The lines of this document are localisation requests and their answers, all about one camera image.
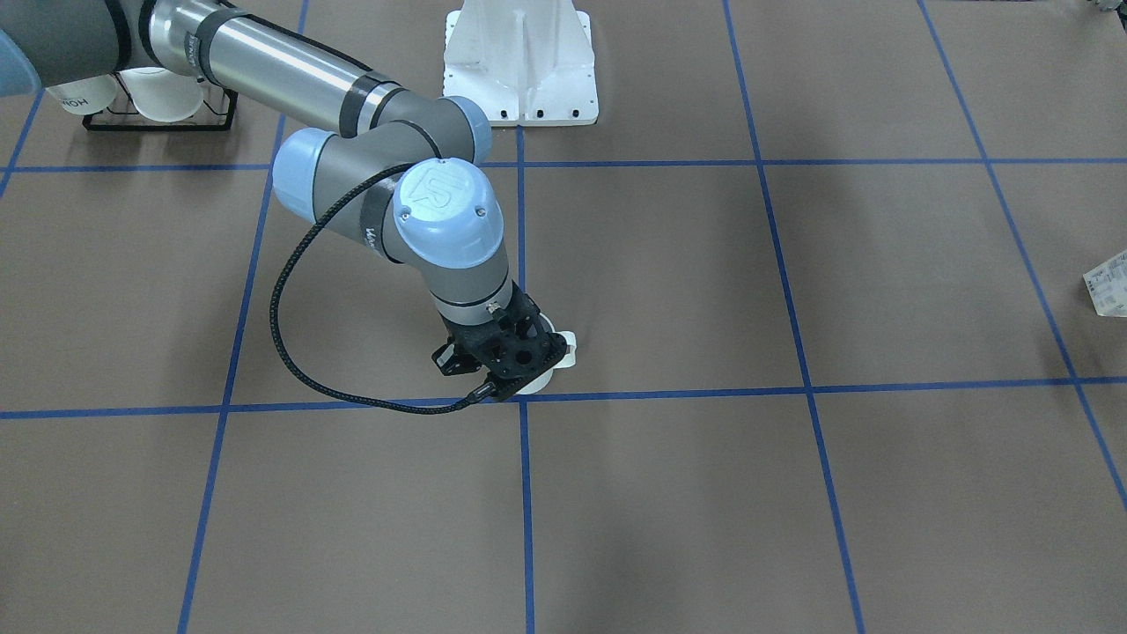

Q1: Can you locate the black wire cup rack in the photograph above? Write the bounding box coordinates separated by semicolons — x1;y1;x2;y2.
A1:
81;75;239;133

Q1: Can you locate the white handled measuring cup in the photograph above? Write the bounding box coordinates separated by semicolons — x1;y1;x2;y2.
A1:
516;313;578;394

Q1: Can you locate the black braided cable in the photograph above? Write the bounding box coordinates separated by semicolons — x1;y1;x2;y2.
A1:
269;161;494;416

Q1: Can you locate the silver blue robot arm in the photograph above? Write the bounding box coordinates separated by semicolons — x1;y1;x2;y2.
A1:
3;1;576;416

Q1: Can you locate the white cup on rack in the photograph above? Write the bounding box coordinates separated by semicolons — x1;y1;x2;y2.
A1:
118;66;204;123
45;75;119;116

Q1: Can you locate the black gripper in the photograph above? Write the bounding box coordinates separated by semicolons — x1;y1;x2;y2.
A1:
431;286;547;402

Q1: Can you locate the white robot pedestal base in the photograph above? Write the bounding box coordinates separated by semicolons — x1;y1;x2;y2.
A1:
443;1;600;126

